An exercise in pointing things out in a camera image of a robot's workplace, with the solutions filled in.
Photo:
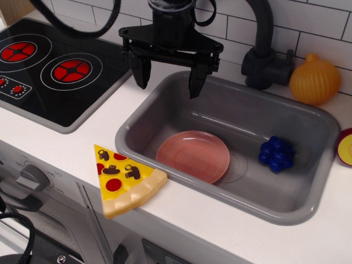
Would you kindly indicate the black toy stove top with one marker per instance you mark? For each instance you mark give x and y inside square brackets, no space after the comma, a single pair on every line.
[56,80]

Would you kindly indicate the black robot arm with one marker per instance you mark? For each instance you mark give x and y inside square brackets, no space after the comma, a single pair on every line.
[170,5]

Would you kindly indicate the blue toy blueberries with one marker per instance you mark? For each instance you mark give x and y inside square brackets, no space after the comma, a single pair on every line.
[277,153]

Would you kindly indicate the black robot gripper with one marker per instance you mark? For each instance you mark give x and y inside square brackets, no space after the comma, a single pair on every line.
[171,38]

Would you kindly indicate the pink plastic plate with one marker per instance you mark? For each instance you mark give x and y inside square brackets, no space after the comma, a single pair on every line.
[196,153]

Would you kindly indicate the grey oven knob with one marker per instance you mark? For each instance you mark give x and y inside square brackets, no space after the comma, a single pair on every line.
[32,178]

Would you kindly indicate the purple toy fruit half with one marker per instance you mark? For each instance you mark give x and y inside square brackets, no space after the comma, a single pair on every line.
[344,146]

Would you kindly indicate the grey toy oven front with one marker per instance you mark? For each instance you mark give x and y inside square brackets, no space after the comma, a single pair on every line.
[59,211]

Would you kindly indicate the toy pizza slice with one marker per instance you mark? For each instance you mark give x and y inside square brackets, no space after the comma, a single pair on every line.
[125,184]

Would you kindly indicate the dark grey toy faucet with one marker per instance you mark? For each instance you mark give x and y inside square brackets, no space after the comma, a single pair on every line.
[261,66]

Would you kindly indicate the yellow toy onion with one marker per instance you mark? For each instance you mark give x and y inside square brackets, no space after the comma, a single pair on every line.
[315,82]

